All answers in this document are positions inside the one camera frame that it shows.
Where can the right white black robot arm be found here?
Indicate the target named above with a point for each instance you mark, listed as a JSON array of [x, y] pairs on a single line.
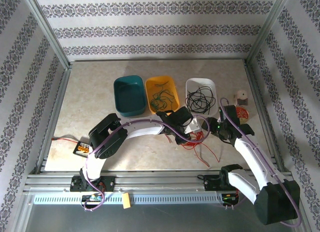
[[255, 162]]

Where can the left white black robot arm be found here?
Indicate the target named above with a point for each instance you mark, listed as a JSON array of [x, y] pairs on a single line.
[[142, 129]]

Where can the red patterned tape roll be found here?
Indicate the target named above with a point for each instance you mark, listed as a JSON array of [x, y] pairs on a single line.
[[243, 114]]

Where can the small white spool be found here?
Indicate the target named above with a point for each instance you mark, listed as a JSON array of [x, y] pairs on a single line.
[[241, 98]]

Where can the orange plastic bin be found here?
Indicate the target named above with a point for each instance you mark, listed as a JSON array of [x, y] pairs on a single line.
[[162, 82]]

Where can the white plastic bin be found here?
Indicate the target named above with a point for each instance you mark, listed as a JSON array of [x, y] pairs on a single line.
[[201, 82]]

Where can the teal plastic bin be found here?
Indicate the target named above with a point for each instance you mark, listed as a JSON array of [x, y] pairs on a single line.
[[130, 97]]

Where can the small black connector board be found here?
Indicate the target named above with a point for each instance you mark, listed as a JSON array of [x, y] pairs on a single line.
[[228, 198]]

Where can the orange plastic block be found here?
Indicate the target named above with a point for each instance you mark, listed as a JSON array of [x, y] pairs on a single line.
[[126, 200]]

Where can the black board with orange plugs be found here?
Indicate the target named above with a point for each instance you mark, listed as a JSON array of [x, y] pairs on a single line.
[[81, 149]]

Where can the small colourful connector board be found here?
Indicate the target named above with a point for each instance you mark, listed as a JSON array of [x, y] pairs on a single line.
[[93, 197]]

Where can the thin red board lead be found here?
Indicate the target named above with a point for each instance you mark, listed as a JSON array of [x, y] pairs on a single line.
[[65, 139]]

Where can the aluminium frame rail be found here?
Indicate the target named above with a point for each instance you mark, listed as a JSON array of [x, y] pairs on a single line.
[[160, 178]]

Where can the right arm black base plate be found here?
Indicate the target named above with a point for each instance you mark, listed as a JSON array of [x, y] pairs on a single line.
[[211, 183]]

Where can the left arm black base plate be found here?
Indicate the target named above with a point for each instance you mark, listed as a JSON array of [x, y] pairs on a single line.
[[108, 183]]

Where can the aluminium frame post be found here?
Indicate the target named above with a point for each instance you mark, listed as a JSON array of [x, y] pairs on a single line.
[[268, 24], [47, 32]]

